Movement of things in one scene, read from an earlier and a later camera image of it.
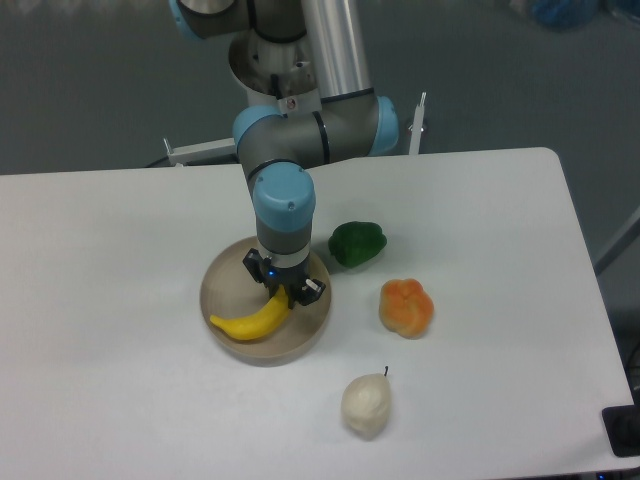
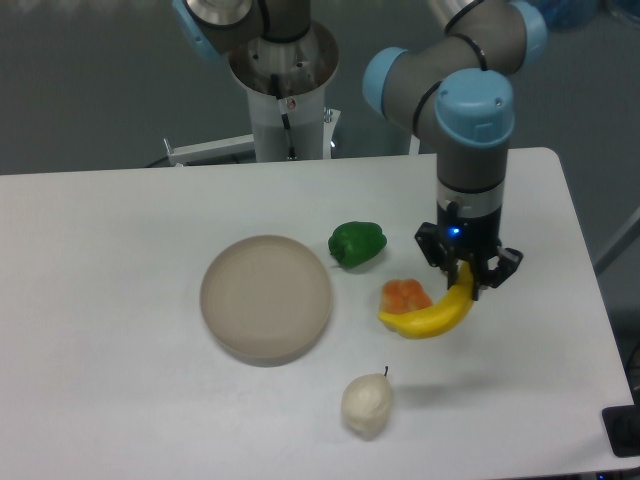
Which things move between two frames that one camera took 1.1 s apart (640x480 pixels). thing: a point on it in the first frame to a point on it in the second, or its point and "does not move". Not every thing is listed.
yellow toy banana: (261, 324) to (441, 316)
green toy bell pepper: (354, 243) does not move
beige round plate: (230, 293) does not move
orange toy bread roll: (405, 307) does not move
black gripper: (296, 280) to (457, 236)
